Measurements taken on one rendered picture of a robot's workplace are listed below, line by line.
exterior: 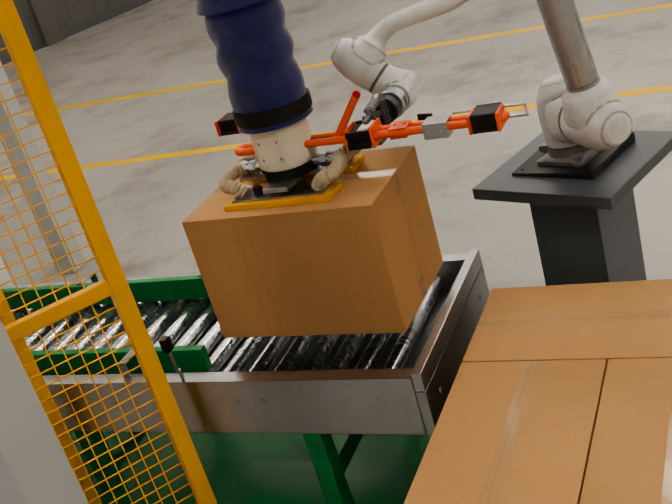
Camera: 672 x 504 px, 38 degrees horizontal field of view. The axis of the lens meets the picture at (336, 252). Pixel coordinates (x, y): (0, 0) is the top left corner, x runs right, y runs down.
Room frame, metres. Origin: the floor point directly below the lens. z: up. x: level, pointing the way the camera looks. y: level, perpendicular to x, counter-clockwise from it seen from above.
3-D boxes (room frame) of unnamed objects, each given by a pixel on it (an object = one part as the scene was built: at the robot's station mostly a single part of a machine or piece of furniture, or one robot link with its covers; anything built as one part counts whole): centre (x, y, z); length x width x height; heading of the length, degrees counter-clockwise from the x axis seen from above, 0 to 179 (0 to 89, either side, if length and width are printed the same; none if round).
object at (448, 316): (2.51, -0.27, 0.58); 0.70 x 0.03 x 0.06; 152
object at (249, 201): (2.58, 0.10, 1.08); 0.34 x 0.10 x 0.05; 62
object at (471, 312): (2.51, -0.27, 0.47); 0.70 x 0.03 x 0.15; 152
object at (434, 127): (2.44, -0.36, 1.17); 0.07 x 0.07 x 0.04; 62
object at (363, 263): (2.67, 0.05, 0.85); 0.60 x 0.40 x 0.40; 62
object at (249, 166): (2.66, 0.06, 1.12); 0.34 x 0.25 x 0.06; 62
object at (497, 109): (2.38, -0.47, 1.18); 0.08 x 0.07 x 0.05; 62
